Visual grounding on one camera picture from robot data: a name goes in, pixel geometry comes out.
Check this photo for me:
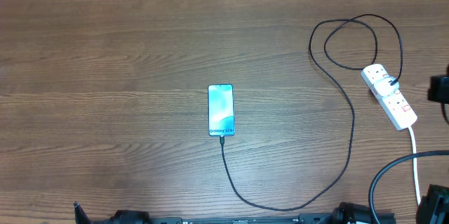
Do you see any blue Samsung Galaxy smartphone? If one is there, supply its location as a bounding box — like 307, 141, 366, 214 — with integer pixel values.
208, 84, 236, 137

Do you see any black USB charging cable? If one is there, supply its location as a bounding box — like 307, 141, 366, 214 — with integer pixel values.
219, 13, 404, 212

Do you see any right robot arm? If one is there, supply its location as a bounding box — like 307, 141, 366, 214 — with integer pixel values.
319, 64, 448, 223

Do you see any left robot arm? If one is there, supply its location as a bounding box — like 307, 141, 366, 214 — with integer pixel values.
74, 202, 152, 224

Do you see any white charger plug adapter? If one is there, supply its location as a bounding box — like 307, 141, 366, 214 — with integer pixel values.
373, 77, 399, 99

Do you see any white power strip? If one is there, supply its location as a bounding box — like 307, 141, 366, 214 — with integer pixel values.
361, 64, 417, 131

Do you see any black aluminium mounting rail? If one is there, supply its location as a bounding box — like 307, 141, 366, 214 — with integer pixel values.
150, 213, 397, 224

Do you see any white power strip cord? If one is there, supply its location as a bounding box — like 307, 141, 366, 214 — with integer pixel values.
407, 126, 422, 206

